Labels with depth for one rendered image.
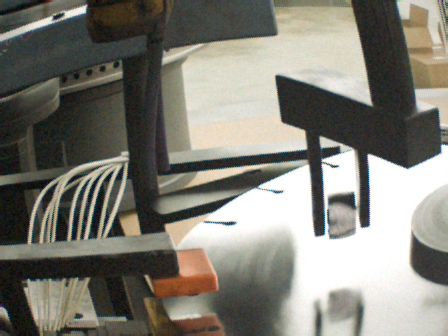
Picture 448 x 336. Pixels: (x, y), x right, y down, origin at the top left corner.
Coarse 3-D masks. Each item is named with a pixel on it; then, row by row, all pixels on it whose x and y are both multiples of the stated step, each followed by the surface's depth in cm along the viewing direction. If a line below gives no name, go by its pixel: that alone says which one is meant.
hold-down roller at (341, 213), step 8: (328, 192) 45; (336, 192) 44; (344, 192) 44; (352, 192) 44; (328, 200) 44; (336, 200) 44; (344, 200) 44; (352, 200) 44; (328, 208) 44; (336, 208) 44; (344, 208) 44; (352, 208) 44; (328, 216) 44; (336, 216) 44; (344, 216) 44; (352, 216) 44; (328, 224) 45; (336, 224) 44; (344, 224) 44; (352, 224) 44; (328, 232) 45; (336, 232) 44; (344, 232) 44; (352, 232) 44
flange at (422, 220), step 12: (432, 192) 49; (444, 192) 48; (420, 204) 48; (432, 204) 47; (444, 204) 46; (420, 216) 46; (432, 216) 45; (444, 216) 45; (420, 228) 45; (432, 228) 44; (444, 228) 44; (420, 240) 43; (432, 240) 43; (444, 240) 42; (420, 252) 43; (432, 252) 42; (444, 252) 41; (432, 264) 42; (444, 264) 42
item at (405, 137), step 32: (352, 0) 38; (384, 32) 37; (384, 64) 38; (288, 96) 44; (320, 96) 42; (352, 96) 40; (384, 96) 38; (320, 128) 42; (352, 128) 40; (384, 128) 39; (416, 128) 38; (320, 160) 43; (384, 160) 39; (416, 160) 38; (320, 192) 43; (320, 224) 44
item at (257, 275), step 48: (288, 192) 55; (384, 192) 53; (192, 240) 50; (240, 240) 50; (288, 240) 49; (336, 240) 48; (384, 240) 47; (240, 288) 45; (288, 288) 44; (336, 288) 43; (384, 288) 42; (432, 288) 40
